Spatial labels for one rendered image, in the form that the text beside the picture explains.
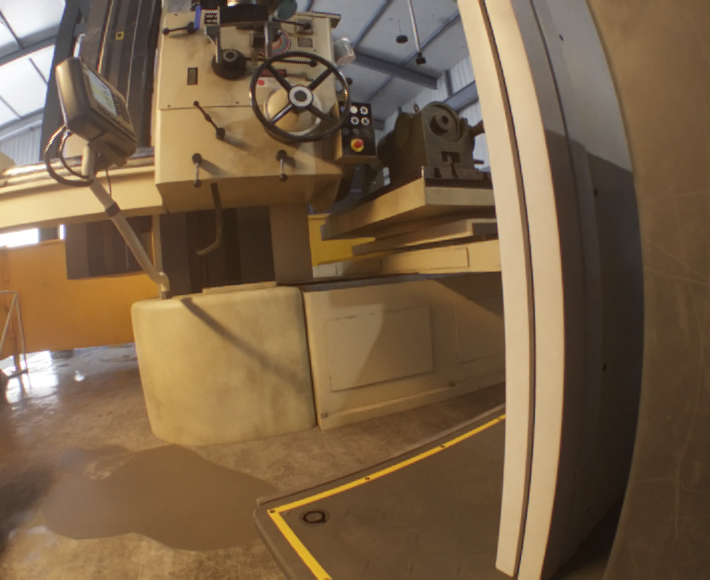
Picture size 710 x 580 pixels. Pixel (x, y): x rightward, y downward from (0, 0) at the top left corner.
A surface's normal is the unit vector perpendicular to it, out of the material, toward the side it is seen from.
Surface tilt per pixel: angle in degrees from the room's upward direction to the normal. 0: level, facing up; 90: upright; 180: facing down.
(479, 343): 90
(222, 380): 90
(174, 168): 90
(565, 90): 90
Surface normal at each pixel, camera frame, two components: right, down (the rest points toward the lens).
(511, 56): -0.85, 0.11
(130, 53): 0.37, 0.02
